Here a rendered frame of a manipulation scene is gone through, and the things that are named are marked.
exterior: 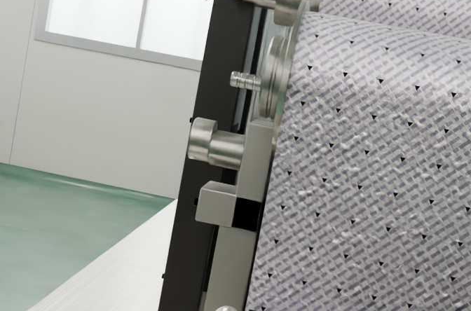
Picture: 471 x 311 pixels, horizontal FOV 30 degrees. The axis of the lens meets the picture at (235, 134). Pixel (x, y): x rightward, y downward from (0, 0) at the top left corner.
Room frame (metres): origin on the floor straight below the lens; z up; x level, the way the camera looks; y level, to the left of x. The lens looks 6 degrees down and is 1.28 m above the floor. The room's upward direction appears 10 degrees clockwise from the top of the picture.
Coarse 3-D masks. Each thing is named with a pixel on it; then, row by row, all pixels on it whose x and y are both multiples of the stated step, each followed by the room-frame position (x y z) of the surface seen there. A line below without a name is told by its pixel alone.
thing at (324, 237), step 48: (288, 144) 0.72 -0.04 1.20; (288, 192) 0.72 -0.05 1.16; (336, 192) 0.72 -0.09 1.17; (384, 192) 0.71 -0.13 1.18; (432, 192) 0.71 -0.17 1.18; (288, 240) 0.72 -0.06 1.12; (336, 240) 0.72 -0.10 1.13; (384, 240) 0.71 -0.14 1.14; (432, 240) 0.71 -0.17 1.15; (288, 288) 0.72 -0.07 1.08; (336, 288) 0.71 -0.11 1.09; (384, 288) 0.71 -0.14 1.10; (432, 288) 0.71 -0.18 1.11
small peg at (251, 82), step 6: (234, 72) 0.77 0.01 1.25; (234, 78) 0.77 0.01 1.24; (240, 78) 0.76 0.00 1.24; (246, 78) 0.77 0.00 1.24; (252, 78) 0.76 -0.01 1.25; (258, 78) 0.76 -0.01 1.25; (234, 84) 0.77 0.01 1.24; (240, 84) 0.77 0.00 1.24; (246, 84) 0.77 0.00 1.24; (252, 84) 0.76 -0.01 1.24; (258, 84) 0.76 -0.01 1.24; (258, 90) 0.77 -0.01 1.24
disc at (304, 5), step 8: (304, 0) 0.76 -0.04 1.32; (304, 8) 0.75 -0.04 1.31; (296, 16) 0.74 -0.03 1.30; (296, 24) 0.73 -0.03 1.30; (296, 32) 0.73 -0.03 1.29; (296, 40) 0.73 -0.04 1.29; (288, 48) 0.72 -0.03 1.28; (288, 56) 0.72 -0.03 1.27; (288, 64) 0.71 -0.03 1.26; (288, 72) 0.71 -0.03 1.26; (288, 80) 0.72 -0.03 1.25; (280, 88) 0.71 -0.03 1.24; (280, 96) 0.71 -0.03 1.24; (280, 104) 0.72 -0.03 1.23; (280, 112) 0.72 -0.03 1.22; (280, 120) 0.72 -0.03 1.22; (272, 144) 0.74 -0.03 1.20; (272, 152) 0.75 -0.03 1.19
